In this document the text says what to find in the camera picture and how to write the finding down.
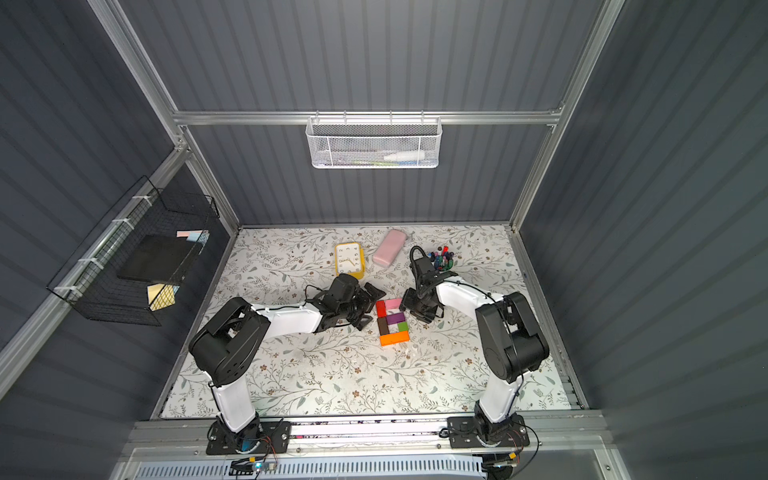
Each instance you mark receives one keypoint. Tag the pink building block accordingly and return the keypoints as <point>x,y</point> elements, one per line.
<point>392,304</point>

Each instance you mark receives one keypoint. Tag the yellow sticky notes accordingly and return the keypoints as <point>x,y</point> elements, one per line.
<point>161,296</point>

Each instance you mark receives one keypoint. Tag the red building block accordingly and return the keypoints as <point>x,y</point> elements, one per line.
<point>381,309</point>

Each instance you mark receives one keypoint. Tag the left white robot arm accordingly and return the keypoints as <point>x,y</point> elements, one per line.
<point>224,348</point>

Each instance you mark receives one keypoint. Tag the purple building block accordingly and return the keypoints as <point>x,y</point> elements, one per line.
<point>395,318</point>

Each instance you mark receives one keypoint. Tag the floral table mat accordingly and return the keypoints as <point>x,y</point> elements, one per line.
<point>344,371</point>

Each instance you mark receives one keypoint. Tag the small green circuit board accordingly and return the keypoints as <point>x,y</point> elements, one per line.
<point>250,467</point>

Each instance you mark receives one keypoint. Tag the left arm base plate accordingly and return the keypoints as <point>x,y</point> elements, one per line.
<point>258,438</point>

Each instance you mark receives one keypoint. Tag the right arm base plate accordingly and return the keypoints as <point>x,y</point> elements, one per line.
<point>468,433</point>

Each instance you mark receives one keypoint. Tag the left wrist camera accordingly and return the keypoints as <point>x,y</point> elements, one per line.
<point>343,287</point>

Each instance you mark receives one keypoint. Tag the brown building block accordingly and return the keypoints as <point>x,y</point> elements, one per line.
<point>383,326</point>

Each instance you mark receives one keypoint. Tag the white wire mesh basket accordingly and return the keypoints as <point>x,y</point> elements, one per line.
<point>346,144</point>

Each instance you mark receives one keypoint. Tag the white marker in basket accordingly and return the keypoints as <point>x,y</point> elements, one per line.
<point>405,157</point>

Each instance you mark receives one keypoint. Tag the black notebook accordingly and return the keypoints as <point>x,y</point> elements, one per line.
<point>160,259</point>

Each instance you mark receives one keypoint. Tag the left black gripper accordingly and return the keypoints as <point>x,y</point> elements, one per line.
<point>358,303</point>

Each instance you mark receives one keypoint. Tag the pink pencil case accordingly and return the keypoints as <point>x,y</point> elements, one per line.
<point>389,248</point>

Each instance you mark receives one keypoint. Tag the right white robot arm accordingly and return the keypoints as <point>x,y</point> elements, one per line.
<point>511,338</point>

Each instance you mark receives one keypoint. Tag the black wire wall basket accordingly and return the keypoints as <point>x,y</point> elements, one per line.
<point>89,283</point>

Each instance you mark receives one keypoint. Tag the pastel sticky notes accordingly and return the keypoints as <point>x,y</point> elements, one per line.
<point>199,236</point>

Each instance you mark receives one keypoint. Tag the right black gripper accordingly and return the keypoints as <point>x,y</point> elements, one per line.
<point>420,306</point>

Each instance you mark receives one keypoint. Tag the pink pen cup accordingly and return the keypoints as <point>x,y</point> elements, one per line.
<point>442,259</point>

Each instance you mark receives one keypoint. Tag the orange building block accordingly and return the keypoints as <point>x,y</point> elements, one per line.
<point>394,338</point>

